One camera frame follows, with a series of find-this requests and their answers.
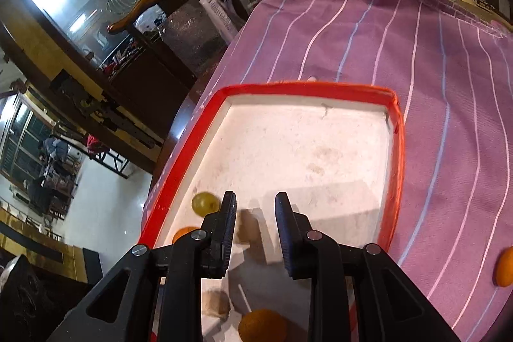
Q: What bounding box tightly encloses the white booklet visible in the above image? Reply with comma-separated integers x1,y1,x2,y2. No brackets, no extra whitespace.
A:
199,0,239,44

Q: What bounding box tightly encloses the purple striped tablecloth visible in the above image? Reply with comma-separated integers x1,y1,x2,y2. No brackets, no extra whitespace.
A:
192,0,513,342

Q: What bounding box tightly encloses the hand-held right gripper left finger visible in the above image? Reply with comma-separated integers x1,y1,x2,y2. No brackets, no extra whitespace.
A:
46,191,238,342

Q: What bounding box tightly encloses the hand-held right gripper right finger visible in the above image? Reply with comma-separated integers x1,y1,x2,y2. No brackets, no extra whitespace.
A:
274,192,461,342

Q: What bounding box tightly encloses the glass display cabinet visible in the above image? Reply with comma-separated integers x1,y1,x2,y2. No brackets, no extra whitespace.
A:
0,0,289,174

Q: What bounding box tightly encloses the small orange kumquat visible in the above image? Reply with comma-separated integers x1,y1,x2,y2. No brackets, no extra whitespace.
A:
172,227,203,245

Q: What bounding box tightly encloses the red-rimmed white tray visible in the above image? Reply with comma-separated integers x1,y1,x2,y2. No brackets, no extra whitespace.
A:
138,83,405,342

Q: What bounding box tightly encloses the small sugarcane chunk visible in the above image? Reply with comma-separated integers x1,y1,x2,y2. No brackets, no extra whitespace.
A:
201,289,231,321

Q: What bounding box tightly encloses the green grape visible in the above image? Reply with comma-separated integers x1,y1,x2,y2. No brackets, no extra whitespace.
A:
191,192,221,217

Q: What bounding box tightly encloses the orange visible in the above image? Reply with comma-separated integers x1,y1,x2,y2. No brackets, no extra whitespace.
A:
238,309,288,342
493,248,513,288

